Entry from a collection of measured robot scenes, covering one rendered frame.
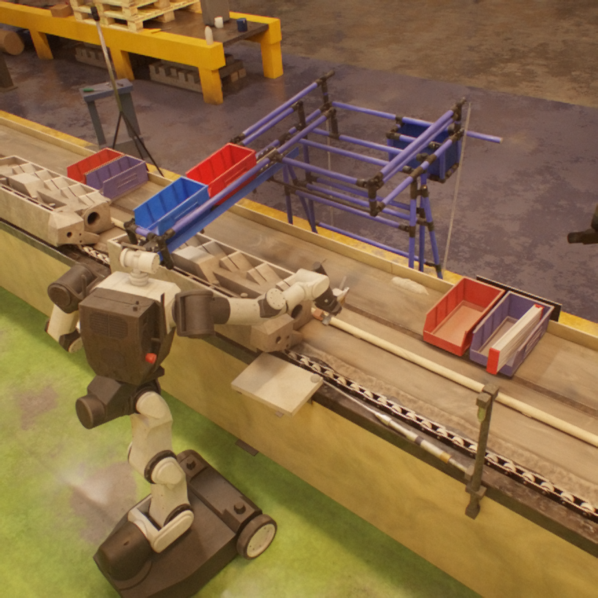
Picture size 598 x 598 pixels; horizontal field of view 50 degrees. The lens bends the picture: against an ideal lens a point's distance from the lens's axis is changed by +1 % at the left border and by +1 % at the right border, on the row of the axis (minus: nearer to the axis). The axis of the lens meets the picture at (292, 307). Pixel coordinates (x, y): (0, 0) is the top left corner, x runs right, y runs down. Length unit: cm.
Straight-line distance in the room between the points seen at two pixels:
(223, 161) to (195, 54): 443
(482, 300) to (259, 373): 103
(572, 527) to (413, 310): 116
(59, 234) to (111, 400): 150
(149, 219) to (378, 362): 114
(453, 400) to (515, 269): 212
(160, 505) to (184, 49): 560
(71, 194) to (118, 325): 197
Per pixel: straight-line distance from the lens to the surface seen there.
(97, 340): 209
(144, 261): 210
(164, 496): 272
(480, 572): 272
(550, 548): 238
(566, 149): 615
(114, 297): 208
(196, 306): 205
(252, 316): 216
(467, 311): 293
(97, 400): 226
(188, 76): 794
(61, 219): 358
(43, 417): 390
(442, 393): 256
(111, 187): 408
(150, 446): 249
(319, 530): 306
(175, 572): 287
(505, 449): 242
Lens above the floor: 260
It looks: 39 degrees down
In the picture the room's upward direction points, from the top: 6 degrees counter-clockwise
